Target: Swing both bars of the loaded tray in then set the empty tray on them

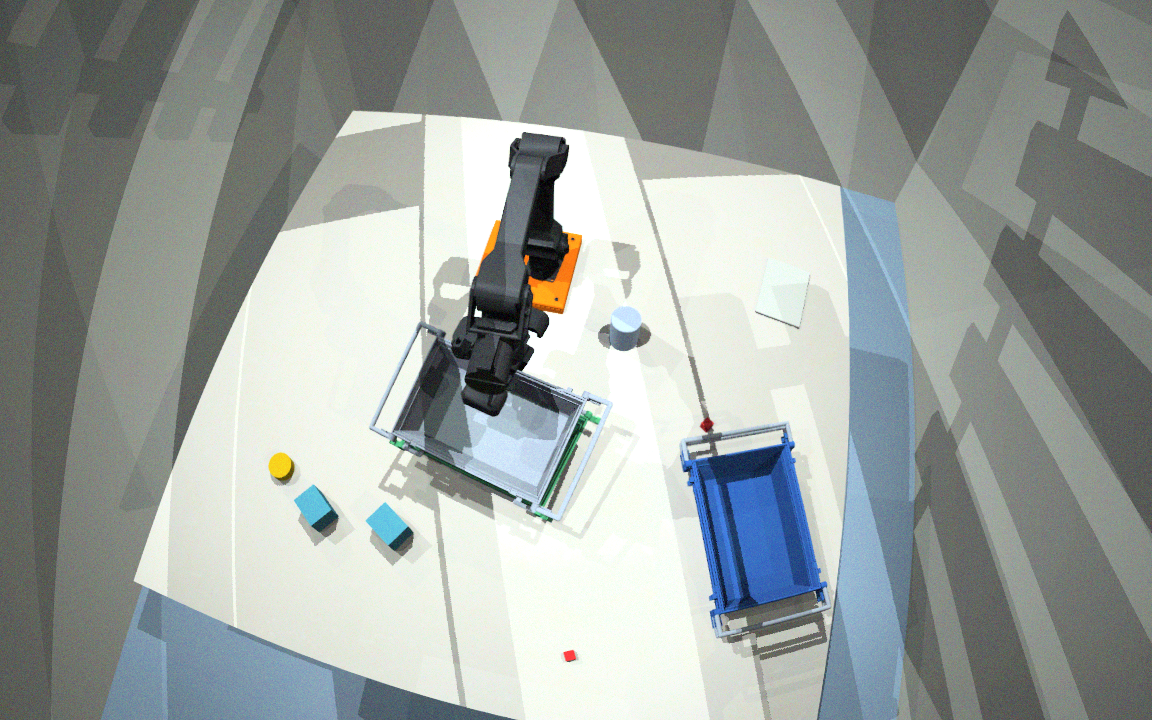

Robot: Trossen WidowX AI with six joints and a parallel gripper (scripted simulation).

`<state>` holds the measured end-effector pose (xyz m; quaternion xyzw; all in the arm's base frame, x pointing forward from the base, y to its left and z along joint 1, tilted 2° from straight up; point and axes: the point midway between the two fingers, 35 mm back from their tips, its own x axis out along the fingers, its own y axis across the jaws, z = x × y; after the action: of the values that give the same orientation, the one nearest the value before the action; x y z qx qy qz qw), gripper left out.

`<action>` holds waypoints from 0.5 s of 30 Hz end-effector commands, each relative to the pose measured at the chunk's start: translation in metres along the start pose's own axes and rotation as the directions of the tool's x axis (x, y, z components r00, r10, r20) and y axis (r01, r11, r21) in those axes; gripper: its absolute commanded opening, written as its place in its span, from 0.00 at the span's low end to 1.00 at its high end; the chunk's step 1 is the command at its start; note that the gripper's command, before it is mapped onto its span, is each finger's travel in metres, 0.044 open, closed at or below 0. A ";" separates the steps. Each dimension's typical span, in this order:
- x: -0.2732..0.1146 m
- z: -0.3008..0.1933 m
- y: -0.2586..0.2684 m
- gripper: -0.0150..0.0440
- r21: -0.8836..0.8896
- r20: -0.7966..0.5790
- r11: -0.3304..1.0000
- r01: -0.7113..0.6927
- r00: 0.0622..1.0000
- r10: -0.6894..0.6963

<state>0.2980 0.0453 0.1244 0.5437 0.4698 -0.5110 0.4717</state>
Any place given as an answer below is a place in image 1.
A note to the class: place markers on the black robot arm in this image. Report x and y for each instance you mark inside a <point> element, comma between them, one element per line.
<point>501,289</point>

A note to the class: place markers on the green plastic tray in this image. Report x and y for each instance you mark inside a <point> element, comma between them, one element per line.
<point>560,466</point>

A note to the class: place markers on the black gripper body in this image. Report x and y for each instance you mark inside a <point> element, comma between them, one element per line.
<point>492,404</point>

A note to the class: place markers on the yellow short cylinder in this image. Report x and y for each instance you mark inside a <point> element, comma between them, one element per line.
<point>281,466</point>

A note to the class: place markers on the light blue block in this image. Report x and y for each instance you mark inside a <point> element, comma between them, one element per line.
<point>316,508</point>
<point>389,526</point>

